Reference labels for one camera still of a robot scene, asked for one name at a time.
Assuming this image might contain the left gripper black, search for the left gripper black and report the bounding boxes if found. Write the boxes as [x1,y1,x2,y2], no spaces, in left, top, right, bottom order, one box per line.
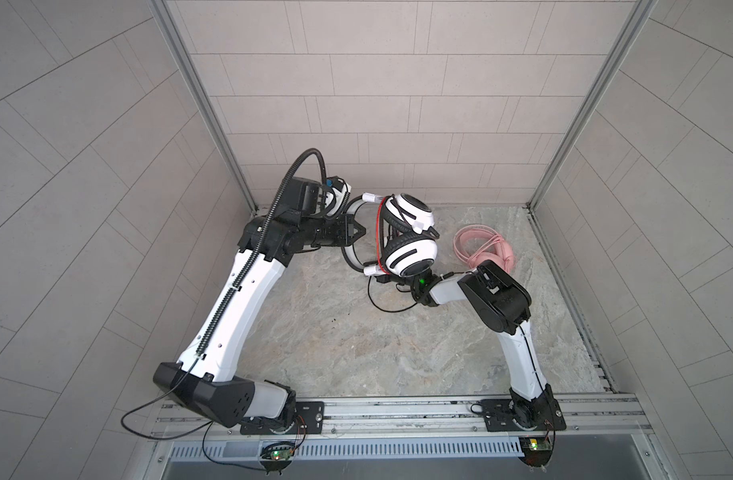
[292,214,366,248]

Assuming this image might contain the white black headphones with cable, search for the white black headphones with cable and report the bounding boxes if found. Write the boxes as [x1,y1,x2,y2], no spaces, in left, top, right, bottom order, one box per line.
[340,191,440,314]

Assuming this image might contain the pink headphones with cable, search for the pink headphones with cable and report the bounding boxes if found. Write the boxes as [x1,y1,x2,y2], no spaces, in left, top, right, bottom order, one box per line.
[452,224,516,273]

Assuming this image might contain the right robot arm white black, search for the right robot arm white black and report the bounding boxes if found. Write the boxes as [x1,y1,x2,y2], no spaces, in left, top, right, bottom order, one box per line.
[409,260,566,433]

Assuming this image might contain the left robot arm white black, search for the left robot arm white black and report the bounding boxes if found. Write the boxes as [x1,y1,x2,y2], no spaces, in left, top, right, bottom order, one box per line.
[154,148,366,432]

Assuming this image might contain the left circuit board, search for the left circuit board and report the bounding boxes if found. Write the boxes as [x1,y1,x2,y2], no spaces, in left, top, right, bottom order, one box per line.
[260,441,296,462]

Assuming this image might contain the circuit board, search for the circuit board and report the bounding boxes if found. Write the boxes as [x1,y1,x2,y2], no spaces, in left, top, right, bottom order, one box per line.
[518,437,553,468]
[260,441,296,462]

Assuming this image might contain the white vent grille strip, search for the white vent grille strip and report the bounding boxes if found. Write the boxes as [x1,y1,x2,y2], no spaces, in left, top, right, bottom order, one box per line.
[170,437,524,462]

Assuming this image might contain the right circuit board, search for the right circuit board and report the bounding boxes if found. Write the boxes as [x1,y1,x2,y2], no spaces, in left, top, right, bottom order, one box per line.
[518,437,553,468]

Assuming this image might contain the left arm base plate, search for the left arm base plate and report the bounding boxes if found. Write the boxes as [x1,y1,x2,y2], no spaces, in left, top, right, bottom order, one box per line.
[240,401,326,435]

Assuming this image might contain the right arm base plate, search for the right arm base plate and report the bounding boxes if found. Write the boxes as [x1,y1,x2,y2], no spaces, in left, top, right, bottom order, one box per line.
[471,395,566,432]

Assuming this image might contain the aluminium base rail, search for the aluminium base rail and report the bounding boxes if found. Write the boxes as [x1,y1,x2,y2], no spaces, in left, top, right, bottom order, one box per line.
[152,394,652,442]

